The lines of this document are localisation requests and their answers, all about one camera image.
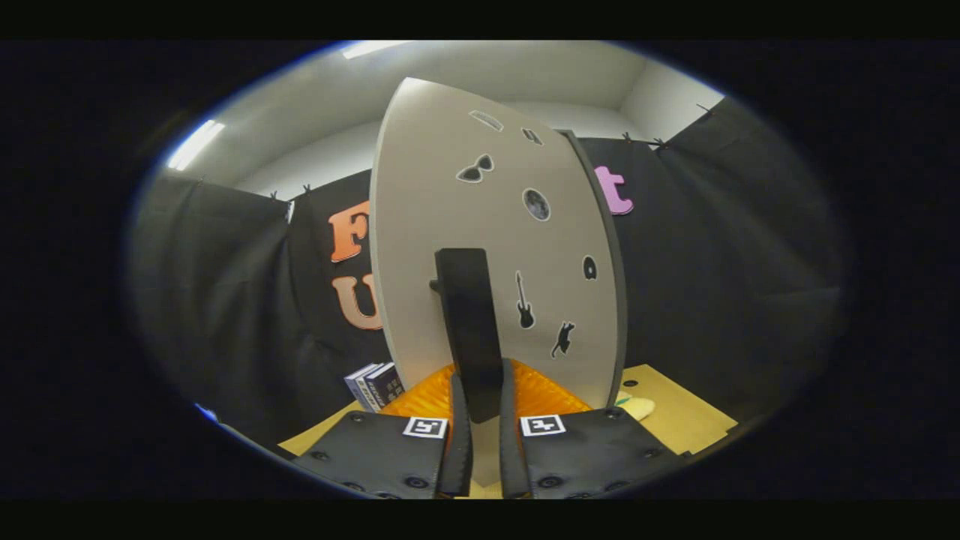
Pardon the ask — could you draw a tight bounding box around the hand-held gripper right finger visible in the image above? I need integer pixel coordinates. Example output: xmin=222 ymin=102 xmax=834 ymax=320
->
xmin=499 ymin=358 xmax=695 ymax=500

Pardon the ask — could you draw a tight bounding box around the black backdrop cloth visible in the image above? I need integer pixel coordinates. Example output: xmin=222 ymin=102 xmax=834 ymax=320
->
xmin=127 ymin=97 xmax=848 ymax=451

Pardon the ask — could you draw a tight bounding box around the ceiling light panel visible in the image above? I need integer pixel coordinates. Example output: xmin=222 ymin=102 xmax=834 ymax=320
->
xmin=341 ymin=40 xmax=410 ymax=59

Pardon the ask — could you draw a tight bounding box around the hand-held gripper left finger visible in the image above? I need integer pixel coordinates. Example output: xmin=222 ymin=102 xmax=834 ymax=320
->
xmin=289 ymin=363 xmax=475 ymax=500

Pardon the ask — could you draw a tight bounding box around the dark grey cabinet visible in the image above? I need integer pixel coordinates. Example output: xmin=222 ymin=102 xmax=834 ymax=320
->
xmin=559 ymin=129 xmax=629 ymax=410

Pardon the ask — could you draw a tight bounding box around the dark blue book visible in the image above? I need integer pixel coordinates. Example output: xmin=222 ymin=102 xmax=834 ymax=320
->
xmin=364 ymin=362 xmax=406 ymax=410

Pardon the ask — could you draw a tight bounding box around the yellow plush toy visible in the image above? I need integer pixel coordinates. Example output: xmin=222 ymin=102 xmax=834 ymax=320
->
xmin=615 ymin=390 xmax=656 ymax=421

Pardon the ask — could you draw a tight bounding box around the ceiling strip light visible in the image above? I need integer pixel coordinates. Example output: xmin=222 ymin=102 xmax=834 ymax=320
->
xmin=166 ymin=120 xmax=226 ymax=171

